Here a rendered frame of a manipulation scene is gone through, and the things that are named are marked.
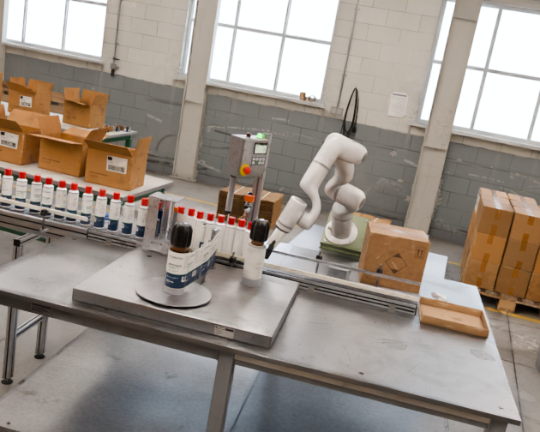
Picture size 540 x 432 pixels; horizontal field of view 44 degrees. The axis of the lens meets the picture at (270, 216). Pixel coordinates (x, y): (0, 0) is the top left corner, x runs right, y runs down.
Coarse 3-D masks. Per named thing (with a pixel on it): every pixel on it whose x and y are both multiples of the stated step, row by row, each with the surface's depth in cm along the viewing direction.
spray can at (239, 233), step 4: (240, 220) 320; (244, 220) 320; (240, 224) 320; (244, 224) 321; (236, 228) 321; (240, 228) 320; (244, 228) 321; (236, 232) 321; (240, 232) 320; (236, 236) 321; (240, 236) 320; (236, 240) 321; (240, 240) 321; (236, 244) 322; (240, 244) 322; (232, 248) 324; (236, 248) 322; (240, 248) 322; (236, 252) 322; (240, 252) 323
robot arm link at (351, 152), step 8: (328, 144) 313; (336, 144) 313; (344, 144) 318; (352, 144) 321; (360, 144) 326; (320, 152) 314; (328, 152) 312; (336, 152) 313; (344, 152) 319; (352, 152) 321; (360, 152) 323; (320, 160) 312; (328, 160) 312; (344, 160) 324; (352, 160) 324; (360, 160) 325; (328, 168) 314
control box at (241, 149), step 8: (232, 136) 316; (240, 136) 314; (232, 144) 317; (240, 144) 313; (248, 144) 313; (232, 152) 317; (240, 152) 313; (248, 152) 315; (232, 160) 317; (240, 160) 314; (248, 160) 316; (232, 168) 318; (240, 168) 314; (256, 168) 322; (240, 176) 316; (248, 176) 319; (256, 176) 323
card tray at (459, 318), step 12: (420, 300) 324; (432, 300) 323; (420, 312) 312; (432, 312) 315; (444, 312) 318; (456, 312) 321; (468, 312) 321; (480, 312) 320; (432, 324) 299; (444, 324) 298; (456, 324) 297; (468, 324) 307; (480, 324) 310; (480, 336) 296
